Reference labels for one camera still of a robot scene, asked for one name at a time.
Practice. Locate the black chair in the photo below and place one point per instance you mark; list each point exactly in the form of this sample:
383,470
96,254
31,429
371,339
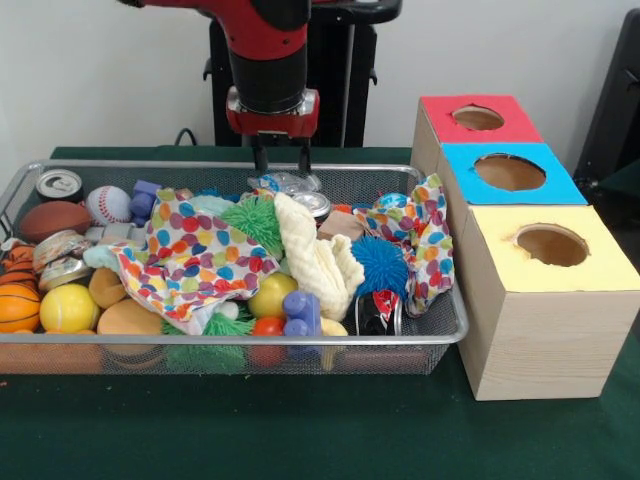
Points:
620,100

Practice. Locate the purple toy block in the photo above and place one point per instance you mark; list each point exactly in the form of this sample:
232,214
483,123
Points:
300,312

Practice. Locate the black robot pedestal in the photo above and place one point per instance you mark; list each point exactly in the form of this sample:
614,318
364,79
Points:
350,75

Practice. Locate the wooden box with three holes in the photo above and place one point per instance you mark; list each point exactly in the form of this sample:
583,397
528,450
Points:
550,340

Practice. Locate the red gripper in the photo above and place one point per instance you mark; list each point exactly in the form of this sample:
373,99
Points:
272,124

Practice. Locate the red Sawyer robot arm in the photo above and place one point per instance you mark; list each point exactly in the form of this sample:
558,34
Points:
270,60

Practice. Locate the silver drink can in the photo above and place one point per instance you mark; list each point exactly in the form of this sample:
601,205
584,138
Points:
59,182

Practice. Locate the large polka dot cloth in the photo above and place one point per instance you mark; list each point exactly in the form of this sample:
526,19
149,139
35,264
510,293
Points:
200,260

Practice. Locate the green spiky ball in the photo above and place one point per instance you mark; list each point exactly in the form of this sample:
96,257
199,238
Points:
250,222

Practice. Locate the brown toy football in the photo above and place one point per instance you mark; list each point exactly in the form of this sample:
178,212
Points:
55,220

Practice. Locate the yellow ball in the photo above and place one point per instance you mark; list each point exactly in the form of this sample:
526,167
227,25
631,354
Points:
69,307

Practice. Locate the white baseball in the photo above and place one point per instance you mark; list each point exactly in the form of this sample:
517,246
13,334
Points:
107,205

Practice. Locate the shallow clear mesh bin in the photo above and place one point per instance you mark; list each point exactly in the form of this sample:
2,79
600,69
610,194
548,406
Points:
390,357

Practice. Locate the cream yellow cloth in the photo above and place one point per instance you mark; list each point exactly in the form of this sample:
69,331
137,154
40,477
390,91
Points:
310,250

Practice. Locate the dark green side table cloth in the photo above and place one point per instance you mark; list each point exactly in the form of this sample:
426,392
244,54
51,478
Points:
625,182

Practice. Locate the blue spiky ball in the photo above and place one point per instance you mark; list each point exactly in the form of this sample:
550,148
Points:
377,265

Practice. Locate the crushed clear plastic bottle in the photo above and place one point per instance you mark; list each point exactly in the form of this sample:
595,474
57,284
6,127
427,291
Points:
285,182

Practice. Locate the orange toy basketball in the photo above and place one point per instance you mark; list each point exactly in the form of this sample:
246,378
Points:
17,307

